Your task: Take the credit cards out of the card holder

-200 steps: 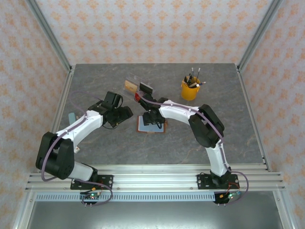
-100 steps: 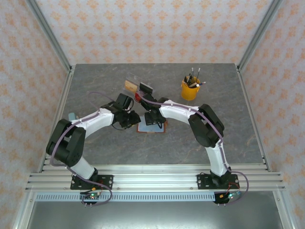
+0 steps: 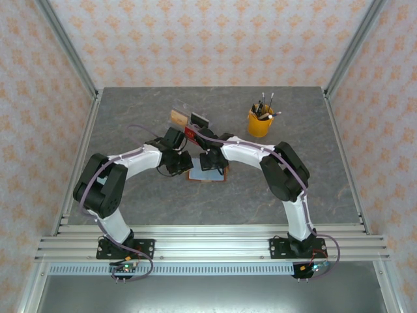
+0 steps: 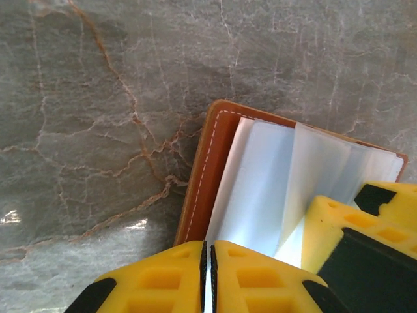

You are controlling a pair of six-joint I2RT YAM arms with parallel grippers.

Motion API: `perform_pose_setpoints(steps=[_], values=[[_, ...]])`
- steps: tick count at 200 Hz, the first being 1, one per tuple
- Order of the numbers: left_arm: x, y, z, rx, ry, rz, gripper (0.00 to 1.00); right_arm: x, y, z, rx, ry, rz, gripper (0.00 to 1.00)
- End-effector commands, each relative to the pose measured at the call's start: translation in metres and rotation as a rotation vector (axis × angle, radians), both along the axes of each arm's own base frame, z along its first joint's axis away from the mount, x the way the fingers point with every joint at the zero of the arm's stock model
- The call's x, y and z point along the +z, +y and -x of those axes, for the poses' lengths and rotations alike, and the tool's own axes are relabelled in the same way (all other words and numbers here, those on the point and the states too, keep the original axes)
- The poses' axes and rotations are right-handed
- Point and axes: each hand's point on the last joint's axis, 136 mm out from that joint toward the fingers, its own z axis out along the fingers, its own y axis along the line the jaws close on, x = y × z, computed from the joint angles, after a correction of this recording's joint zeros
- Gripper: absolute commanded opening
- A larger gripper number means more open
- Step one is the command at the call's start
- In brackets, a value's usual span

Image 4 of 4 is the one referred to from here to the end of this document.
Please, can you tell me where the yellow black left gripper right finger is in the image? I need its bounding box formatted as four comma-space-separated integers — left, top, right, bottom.
210, 239, 349, 313

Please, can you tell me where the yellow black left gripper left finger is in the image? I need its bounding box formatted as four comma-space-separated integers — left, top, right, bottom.
64, 240, 209, 313

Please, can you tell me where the brown leather card holder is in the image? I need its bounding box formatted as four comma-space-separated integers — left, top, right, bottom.
172, 99, 410, 261

